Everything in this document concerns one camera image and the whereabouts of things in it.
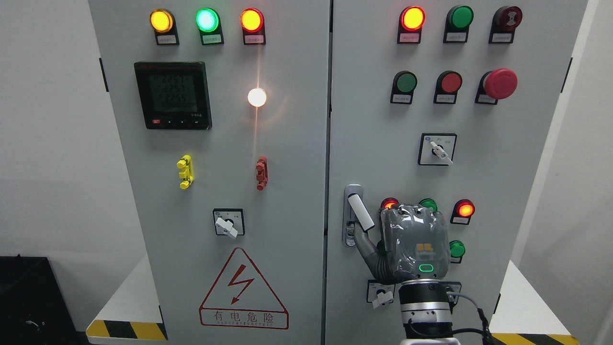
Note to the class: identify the yellow indicator light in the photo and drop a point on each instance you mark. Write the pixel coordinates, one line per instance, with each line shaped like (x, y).
(165, 28)

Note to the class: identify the black box at left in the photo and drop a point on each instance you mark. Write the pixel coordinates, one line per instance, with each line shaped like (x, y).
(32, 308)

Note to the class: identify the white platform with hazard stripes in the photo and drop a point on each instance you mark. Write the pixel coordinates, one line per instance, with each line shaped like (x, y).
(132, 315)

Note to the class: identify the upper green push button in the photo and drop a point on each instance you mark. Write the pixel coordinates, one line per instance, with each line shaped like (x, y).
(403, 86)

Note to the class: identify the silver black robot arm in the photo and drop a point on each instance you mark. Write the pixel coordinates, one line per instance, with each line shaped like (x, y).
(426, 314)

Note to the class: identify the red-orange indicator light left door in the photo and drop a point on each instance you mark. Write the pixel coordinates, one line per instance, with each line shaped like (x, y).
(253, 28)

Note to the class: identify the upper right white selector switch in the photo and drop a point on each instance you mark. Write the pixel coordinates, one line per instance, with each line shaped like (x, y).
(437, 149)

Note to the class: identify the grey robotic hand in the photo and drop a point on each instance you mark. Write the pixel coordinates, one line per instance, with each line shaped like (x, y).
(416, 244)

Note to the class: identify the red terminal connector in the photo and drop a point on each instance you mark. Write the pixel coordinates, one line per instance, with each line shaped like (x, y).
(262, 176)

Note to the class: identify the black digital power meter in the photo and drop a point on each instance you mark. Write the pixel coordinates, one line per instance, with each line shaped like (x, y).
(174, 95)

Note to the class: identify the dark red buzzer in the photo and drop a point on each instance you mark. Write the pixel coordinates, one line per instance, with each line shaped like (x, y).
(504, 22)

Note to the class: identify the red emergency stop button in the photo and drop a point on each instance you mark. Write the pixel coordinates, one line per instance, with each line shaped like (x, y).
(496, 85)

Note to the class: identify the middle left red lit light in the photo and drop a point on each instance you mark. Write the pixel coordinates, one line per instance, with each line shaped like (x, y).
(388, 203)

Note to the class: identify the lower right green push button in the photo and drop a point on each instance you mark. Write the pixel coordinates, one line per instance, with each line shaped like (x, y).
(457, 251)

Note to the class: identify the top red lit indicator light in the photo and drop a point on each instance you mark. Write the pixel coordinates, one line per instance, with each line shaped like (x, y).
(410, 25)

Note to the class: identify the middle green indicator light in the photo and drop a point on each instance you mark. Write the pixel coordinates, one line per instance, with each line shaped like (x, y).
(429, 203)

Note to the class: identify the silver door handle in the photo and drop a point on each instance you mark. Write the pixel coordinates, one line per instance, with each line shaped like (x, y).
(356, 218)

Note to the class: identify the grey cabinet door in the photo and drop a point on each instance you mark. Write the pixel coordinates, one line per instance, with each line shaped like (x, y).
(284, 223)
(376, 144)

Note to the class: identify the white lit indicator light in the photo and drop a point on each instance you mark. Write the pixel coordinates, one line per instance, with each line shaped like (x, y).
(257, 97)

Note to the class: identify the left door white selector switch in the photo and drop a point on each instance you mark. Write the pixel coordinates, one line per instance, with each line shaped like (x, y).
(229, 222)

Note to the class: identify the yellow terminal connector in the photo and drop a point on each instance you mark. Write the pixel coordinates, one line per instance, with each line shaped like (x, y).
(186, 172)

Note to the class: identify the bottom white selector switch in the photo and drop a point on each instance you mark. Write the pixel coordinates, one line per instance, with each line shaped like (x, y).
(379, 295)

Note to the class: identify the red high voltage warning sign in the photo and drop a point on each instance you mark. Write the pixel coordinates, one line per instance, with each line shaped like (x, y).
(241, 297)

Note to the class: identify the middle right red lit light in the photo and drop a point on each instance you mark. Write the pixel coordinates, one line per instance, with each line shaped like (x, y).
(462, 212)

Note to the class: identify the green push button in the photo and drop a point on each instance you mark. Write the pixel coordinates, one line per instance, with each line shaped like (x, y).
(457, 251)
(403, 86)

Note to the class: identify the upper red push button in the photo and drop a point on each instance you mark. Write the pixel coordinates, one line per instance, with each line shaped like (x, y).
(446, 87)

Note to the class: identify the bottom black selector switch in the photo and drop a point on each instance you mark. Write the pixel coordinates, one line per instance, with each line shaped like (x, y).
(452, 289)

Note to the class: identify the right grey cabinet door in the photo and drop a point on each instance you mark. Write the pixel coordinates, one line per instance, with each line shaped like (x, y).
(376, 144)

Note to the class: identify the top green indicator light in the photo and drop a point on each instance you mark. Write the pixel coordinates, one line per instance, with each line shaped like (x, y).
(458, 20)

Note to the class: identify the green lit indicator light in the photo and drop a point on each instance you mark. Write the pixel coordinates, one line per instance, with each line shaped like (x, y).
(209, 25)

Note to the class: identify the left grey cabinet door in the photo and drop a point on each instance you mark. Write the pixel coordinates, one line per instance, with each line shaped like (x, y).
(284, 223)

